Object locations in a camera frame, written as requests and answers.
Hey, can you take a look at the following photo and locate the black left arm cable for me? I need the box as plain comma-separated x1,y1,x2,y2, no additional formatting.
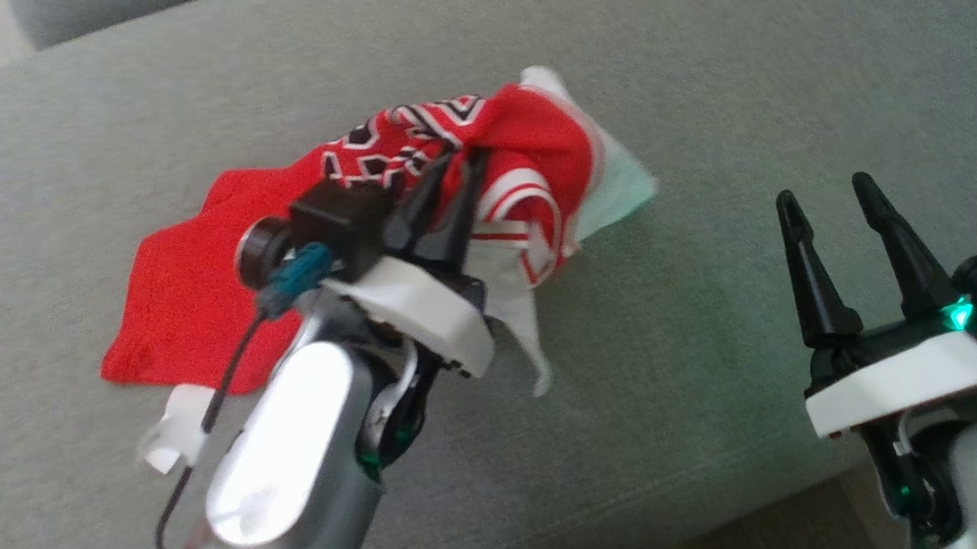
134,309,294,549

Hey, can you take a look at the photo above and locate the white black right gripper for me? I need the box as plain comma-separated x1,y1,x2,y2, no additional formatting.
773,161,977,443

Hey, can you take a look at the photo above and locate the blue left camera connector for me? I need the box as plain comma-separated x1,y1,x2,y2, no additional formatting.
253,242,341,320

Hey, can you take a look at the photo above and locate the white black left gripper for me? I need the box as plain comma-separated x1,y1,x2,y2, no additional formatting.
312,149,510,394

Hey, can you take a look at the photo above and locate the red white basketball jersey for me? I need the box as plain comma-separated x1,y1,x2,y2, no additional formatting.
76,55,682,480

